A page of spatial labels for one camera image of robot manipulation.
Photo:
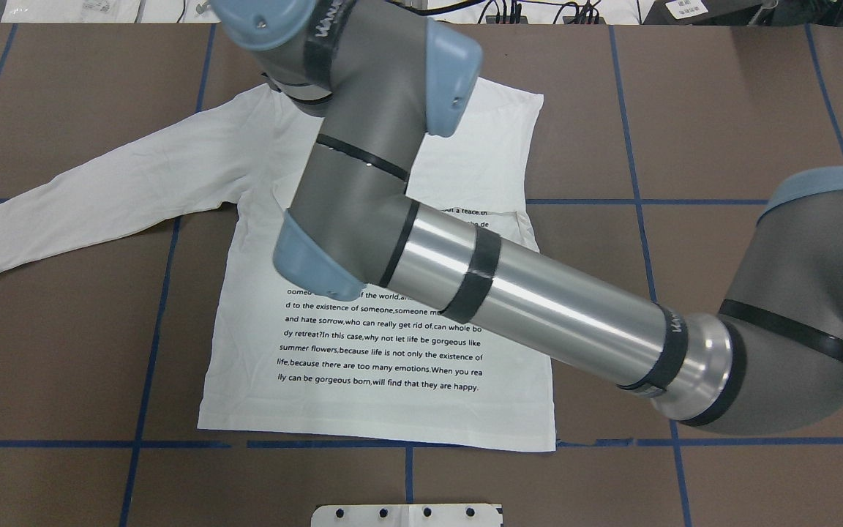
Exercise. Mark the white long-sleeve printed shirt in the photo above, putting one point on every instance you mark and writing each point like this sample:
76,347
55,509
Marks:
282,359

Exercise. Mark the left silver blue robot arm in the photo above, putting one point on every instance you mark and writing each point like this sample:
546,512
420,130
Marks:
382,77

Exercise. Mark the white central mounting column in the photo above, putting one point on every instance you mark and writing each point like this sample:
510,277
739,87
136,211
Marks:
461,514

